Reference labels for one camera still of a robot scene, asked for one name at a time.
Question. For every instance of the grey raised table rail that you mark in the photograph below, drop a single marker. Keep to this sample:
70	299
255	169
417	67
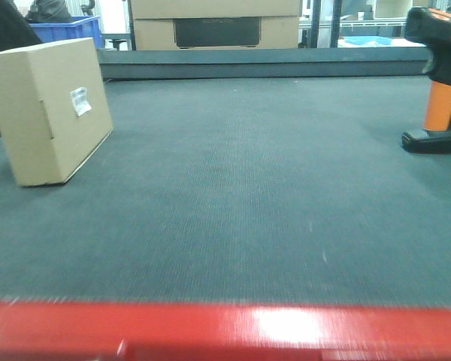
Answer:
262	63

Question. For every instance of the blue plastic crate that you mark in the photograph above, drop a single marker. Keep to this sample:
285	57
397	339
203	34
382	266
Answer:
81	27

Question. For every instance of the large cardboard box with window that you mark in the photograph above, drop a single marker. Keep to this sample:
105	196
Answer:
203	25

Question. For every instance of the red glossy front bar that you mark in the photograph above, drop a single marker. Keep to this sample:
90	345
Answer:
159	331

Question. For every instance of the small brown cardboard package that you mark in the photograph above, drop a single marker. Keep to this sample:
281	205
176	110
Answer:
53	109

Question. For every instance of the orange black barcode scanner gun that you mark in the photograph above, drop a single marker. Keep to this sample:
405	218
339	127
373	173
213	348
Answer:
432	28

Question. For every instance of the blue flat tray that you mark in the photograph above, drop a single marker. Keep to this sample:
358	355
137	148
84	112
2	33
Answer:
365	41

